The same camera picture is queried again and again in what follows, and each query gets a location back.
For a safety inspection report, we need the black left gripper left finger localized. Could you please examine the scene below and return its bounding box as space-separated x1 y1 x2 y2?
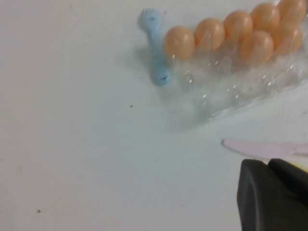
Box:
237 158 308 231

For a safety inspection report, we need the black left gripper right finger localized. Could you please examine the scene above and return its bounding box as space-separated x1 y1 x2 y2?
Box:
268 157 308 193

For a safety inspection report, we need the orange plastic egg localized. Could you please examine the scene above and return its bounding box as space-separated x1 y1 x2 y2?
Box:
276 0 308 26
193 18 226 52
273 23 303 56
223 10 254 45
250 2 282 32
163 26 195 61
239 30 274 64

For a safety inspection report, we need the clear plastic egg carton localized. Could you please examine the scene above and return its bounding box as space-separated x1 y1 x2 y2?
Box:
158 0 308 134

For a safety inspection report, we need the pink plastic knife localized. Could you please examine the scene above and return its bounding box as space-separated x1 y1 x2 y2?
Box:
221 138 308 161

